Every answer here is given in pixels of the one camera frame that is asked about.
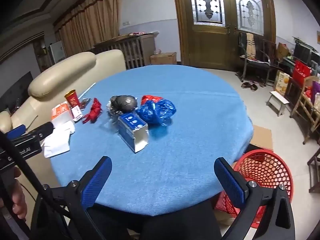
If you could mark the beige leather sofa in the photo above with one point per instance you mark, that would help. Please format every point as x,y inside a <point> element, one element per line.
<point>62,70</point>

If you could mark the dark snack wrapper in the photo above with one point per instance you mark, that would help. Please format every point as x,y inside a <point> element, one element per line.
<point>85,103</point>

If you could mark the white stool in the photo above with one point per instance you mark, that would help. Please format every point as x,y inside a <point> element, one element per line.
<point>277,97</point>

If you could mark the white folded tissue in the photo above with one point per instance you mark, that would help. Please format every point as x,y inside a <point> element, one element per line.
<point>68,128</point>

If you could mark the orange white tissue pack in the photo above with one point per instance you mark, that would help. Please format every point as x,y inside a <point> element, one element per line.
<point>60,111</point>

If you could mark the black monitor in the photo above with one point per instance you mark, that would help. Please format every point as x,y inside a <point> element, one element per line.
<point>301,51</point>

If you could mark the wicker chair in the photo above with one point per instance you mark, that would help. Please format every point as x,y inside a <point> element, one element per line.
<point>303,105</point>

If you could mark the pink cloth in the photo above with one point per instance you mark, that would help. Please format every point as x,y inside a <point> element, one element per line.
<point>137,33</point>

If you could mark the blue white carton box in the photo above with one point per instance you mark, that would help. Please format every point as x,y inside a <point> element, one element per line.
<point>130,130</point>

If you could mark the black plastic bag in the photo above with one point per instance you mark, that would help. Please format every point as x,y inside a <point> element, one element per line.
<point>126,103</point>

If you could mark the red plastic bag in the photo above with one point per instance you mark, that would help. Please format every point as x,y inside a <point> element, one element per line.
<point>150,98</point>

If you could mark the striped scarf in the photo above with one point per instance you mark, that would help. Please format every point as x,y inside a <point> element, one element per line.
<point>250,45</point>

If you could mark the white standing appliance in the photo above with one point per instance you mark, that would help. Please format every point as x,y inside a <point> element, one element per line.
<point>57,51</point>

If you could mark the purple cushion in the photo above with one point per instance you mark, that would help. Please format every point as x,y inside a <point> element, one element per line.
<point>316,91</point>

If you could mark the beige curtain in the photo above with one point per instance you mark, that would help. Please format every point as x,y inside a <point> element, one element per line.
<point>95,22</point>

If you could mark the open brown cardboard box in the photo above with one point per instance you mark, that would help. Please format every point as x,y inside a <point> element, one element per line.
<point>282,51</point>

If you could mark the dark wooden side table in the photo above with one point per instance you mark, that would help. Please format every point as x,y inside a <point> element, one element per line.
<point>293,87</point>

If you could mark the wooden double door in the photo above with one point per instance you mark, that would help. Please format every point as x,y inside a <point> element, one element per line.
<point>207,47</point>

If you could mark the wooden crib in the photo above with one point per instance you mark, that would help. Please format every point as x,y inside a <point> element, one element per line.
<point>132,50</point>

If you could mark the brown wooden chair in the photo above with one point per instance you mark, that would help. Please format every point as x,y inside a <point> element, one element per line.
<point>315,170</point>

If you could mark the dark wooden display cabinet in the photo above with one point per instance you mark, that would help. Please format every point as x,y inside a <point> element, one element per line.
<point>41,52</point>

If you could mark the flat cardboard sheet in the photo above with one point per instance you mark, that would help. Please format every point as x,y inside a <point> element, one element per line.
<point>262,136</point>

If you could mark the blue plastic bag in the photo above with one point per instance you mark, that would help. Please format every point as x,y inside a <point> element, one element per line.
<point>160,111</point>

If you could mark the red plastic basket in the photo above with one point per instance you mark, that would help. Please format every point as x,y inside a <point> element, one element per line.
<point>265,170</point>

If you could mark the dark wooden armchair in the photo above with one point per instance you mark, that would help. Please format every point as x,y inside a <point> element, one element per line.
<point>268,50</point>

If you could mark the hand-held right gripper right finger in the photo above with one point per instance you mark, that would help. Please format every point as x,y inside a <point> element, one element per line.
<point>230,182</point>

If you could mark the blue tablecloth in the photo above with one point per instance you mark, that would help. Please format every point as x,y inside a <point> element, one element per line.
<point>187,120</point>

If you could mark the white drinking straw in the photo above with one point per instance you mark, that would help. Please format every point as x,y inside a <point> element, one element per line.
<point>87,89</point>

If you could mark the red wrapper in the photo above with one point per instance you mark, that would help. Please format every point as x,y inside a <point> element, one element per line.
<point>93,111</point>

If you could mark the white paper sheet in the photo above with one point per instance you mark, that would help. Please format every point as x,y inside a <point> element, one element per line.
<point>57,145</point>

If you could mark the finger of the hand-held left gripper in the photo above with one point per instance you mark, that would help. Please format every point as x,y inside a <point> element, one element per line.
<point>43,129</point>
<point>16,131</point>

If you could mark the red paper cup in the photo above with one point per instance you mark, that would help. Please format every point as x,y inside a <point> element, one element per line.
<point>72,100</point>

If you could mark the red gift bag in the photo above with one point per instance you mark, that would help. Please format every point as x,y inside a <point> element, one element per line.
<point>301,71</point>

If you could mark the yellow wall notice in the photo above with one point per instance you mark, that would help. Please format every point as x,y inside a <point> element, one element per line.
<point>318,38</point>

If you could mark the white wall socket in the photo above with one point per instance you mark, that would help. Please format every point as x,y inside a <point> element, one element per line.
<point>126,23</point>

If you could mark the black television screen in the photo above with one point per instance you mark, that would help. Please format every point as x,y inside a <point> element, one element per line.
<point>17,90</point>

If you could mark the small white labelled box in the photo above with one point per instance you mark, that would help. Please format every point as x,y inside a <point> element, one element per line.
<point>76,112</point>

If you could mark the clear plastic wrapper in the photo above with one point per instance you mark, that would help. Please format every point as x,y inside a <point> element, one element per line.
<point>111,111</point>

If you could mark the black metal chair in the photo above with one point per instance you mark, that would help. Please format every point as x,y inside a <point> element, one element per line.
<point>252,62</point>

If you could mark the person's left hand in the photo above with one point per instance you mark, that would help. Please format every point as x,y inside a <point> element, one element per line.
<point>18,197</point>

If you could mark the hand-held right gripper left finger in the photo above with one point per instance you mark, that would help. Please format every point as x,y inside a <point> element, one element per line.
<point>96,180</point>

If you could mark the yellow white carton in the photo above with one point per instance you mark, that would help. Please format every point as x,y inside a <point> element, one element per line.
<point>281,83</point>

